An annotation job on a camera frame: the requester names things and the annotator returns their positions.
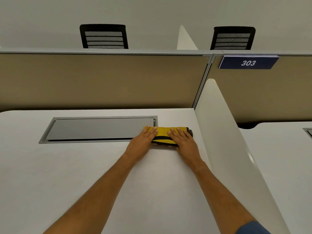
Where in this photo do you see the person's left hand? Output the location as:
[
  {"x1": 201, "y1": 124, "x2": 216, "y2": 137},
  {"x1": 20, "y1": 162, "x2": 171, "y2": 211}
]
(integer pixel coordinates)
[{"x1": 124, "y1": 126, "x2": 159, "y2": 165}]

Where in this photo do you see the person's right hand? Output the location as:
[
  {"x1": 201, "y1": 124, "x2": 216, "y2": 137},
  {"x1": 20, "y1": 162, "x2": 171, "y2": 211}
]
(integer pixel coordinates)
[{"x1": 168, "y1": 128, "x2": 205, "y2": 170}]

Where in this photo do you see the yellow cloth with black trim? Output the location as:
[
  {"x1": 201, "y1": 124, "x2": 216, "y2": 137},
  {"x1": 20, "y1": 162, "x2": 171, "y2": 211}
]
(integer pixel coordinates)
[{"x1": 143, "y1": 126, "x2": 194, "y2": 145}]

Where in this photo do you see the person's left forearm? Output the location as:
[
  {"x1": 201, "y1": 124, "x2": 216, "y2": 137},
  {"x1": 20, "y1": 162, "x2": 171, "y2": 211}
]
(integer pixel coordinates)
[{"x1": 43, "y1": 153, "x2": 137, "y2": 234}]

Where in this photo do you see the person's right forearm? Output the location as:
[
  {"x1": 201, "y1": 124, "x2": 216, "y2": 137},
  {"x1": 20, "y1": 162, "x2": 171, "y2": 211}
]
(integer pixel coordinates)
[{"x1": 193, "y1": 161, "x2": 262, "y2": 234}]

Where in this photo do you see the white desk divider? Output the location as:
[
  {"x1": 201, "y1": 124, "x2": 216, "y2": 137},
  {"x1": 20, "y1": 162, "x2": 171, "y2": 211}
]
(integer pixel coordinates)
[
  {"x1": 194, "y1": 78, "x2": 291, "y2": 234},
  {"x1": 176, "y1": 25, "x2": 198, "y2": 50}
]

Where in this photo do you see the beige partition panel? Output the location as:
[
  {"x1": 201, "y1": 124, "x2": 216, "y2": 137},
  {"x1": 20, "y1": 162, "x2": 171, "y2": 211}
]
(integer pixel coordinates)
[
  {"x1": 0, "y1": 51, "x2": 213, "y2": 113},
  {"x1": 205, "y1": 53, "x2": 312, "y2": 128}
]

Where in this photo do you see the black mesh office chair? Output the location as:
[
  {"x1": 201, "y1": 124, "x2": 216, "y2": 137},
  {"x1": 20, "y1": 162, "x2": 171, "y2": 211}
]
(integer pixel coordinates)
[
  {"x1": 79, "y1": 24, "x2": 129, "y2": 49},
  {"x1": 210, "y1": 26, "x2": 256, "y2": 50}
]

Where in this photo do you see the blue sleeve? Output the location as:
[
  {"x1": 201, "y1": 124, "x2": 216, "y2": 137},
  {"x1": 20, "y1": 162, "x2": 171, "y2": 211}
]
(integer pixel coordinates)
[{"x1": 235, "y1": 220, "x2": 271, "y2": 234}]

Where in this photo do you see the blue number sign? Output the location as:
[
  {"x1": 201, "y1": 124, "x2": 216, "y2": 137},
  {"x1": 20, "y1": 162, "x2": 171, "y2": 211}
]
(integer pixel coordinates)
[{"x1": 219, "y1": 55, "x2": 280, "y2": 70}]

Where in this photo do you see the grey partition post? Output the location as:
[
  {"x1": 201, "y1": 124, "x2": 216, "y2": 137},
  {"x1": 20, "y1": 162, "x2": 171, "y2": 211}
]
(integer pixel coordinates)
[{"x1": 192, "y1": 55, "x2": 215, "y2": 109}]

